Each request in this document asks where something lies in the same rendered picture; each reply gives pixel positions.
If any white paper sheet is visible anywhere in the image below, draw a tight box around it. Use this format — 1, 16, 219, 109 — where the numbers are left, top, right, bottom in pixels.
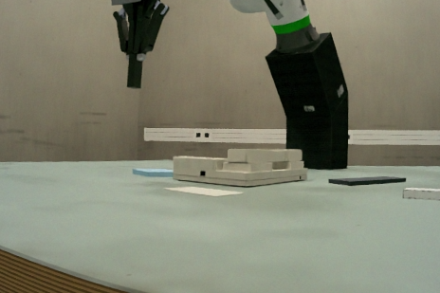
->
164, 187, 244, 197

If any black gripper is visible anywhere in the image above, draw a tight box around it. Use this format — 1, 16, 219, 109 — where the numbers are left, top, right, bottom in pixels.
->
113, 0, 170, 89

